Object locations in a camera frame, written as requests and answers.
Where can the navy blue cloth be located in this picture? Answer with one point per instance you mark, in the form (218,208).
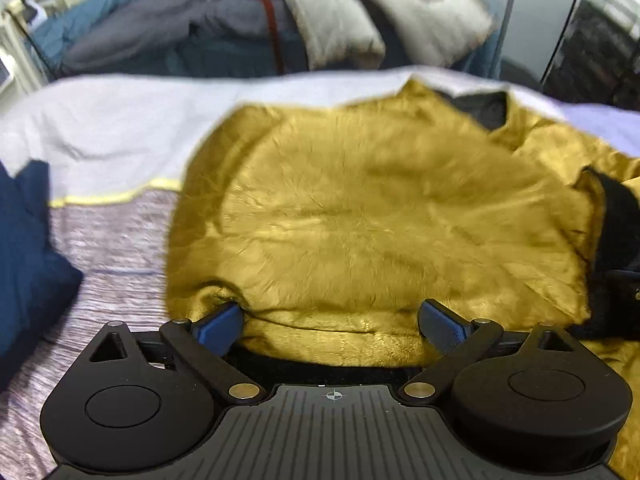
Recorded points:
(30,260)

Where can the blue quilt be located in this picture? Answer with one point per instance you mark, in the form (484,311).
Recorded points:
(85,15)

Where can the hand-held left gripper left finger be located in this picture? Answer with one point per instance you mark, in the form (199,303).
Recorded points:
(220,327)

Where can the black metal rack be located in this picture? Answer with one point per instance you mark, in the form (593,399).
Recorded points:
(595,45)

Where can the grey garment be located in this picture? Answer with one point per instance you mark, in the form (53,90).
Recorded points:
(190,20)

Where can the pinkish grey woven blanket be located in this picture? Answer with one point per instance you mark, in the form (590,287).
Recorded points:
(115,240)

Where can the white padded coat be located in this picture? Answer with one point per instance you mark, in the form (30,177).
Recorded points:
(420,5)

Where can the white furniture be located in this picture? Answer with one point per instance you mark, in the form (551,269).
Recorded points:
(15,45)

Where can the yellow jacket with black fur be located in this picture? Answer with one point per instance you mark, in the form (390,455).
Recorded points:
(375,210)

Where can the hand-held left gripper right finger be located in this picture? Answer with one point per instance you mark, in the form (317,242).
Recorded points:
(442,327)

